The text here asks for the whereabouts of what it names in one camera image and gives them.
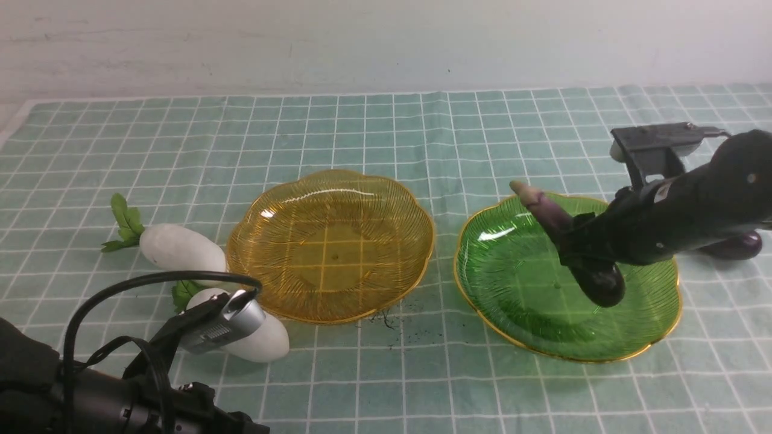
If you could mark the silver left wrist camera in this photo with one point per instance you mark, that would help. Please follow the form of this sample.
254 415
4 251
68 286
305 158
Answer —
222 318

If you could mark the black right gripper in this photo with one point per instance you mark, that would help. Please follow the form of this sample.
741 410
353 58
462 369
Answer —
640 227

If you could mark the green plastic plate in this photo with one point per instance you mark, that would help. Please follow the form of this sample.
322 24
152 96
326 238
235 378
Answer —
508 271

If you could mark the purple eggplant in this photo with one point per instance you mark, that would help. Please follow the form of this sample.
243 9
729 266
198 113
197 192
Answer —
739 248
600 279

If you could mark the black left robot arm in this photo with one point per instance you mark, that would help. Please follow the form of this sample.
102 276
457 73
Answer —
33 400

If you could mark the white radish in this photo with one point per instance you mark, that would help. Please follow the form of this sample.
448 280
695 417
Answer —
269 343
170 247

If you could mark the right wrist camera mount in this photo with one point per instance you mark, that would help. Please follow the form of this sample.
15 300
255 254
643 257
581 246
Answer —
658 149

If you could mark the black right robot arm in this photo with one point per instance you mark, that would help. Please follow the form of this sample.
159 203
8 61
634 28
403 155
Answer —
718 208

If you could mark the green checkered tablecloth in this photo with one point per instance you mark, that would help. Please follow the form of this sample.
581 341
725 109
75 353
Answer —
429 365

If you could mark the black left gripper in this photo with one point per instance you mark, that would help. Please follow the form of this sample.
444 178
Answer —
157 407

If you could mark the amber plastic plate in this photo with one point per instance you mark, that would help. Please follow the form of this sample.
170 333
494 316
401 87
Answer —
333 247

